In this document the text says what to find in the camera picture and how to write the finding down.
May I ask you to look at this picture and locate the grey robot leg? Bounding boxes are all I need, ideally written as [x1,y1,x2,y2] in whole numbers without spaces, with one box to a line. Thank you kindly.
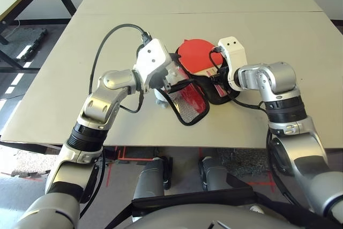
[197,156,232,191]
[132,156,173,201]

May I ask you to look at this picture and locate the red ping-pong paddle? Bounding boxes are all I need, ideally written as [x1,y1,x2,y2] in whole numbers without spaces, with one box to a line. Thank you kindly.
[177,38,229,98]

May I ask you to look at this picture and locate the grey robot torso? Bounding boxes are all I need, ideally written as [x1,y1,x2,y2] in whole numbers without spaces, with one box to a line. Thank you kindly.
[130,203,343,229]

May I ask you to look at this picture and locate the dark speckled floor mat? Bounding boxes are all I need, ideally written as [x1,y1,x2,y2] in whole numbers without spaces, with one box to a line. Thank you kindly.
[216,147,272,179]

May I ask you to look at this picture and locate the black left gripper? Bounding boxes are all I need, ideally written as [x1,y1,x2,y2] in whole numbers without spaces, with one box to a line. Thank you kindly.
[160,63,195,93]

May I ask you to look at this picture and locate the black torso bar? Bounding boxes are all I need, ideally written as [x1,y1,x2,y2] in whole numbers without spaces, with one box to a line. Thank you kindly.
[131,172,258,218]

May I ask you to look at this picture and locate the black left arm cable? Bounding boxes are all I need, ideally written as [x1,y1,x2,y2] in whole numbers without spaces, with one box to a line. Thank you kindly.
[89,23,152,115]

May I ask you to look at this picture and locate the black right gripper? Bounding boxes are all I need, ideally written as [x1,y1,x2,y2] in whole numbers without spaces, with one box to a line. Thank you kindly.
[210,65,231,91]

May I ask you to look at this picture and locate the black webbing strap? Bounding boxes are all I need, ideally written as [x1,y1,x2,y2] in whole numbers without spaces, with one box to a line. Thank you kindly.
[251,191,343,229]

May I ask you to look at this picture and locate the grey left robot leg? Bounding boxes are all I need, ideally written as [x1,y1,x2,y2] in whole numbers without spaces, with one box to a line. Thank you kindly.
[132,156,173,201]

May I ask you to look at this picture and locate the light speckled floor mat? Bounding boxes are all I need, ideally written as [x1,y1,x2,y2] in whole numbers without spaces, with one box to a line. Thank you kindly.
[0,144,63,179]

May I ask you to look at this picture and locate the black floor mat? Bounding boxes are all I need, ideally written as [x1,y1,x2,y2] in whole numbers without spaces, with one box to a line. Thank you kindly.
[7,27,48,63]

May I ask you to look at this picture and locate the grey right robot leg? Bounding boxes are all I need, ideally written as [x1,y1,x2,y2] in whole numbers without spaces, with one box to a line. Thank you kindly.
[197,156,232,191]

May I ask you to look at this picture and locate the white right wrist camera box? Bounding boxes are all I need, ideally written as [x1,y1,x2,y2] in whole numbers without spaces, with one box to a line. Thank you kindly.
[217,36,248,92]

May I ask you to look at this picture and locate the red floor tape cross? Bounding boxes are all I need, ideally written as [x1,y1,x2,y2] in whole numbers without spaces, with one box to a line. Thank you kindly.
[245,171,277,193]

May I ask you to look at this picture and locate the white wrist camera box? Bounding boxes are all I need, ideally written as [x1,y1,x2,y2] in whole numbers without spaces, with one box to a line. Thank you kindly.
[217,36,248,92]
[132,38,173,94]

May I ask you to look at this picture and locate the black red paddle case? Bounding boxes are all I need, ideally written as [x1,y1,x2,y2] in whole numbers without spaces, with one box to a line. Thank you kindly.
[154,46,241,127]

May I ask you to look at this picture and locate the red floor tape lines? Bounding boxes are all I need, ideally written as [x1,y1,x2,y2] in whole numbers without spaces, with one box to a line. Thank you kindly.
[105,145,146,187]

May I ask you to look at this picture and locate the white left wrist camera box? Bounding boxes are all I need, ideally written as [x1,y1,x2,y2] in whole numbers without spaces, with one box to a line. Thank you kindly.
[132,38,173,94]

